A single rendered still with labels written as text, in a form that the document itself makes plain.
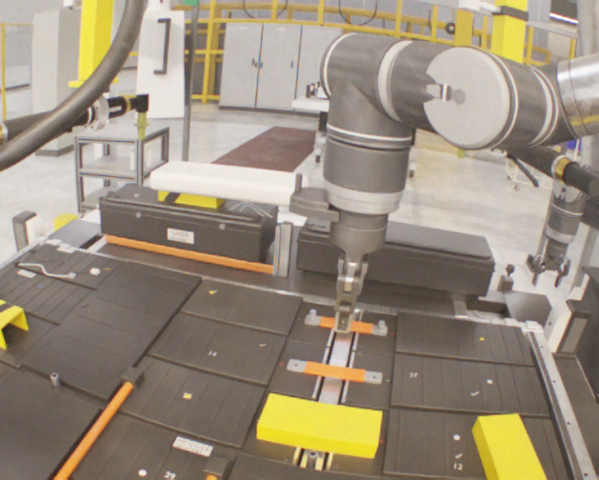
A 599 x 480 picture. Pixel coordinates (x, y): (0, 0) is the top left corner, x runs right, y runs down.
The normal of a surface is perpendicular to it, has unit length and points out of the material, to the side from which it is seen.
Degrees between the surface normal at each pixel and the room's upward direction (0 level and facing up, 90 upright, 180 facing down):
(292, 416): 0
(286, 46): 90
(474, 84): 90
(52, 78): 90
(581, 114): 116
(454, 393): 0
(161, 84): 90
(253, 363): 0
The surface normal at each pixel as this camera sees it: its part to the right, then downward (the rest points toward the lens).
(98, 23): 0.90, 0.24
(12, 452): 0.08, -0.91
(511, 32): 0.09, 0.41
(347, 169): -0.52, 0.31
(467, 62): -0.75, 0.10
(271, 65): -0.20, 0.38
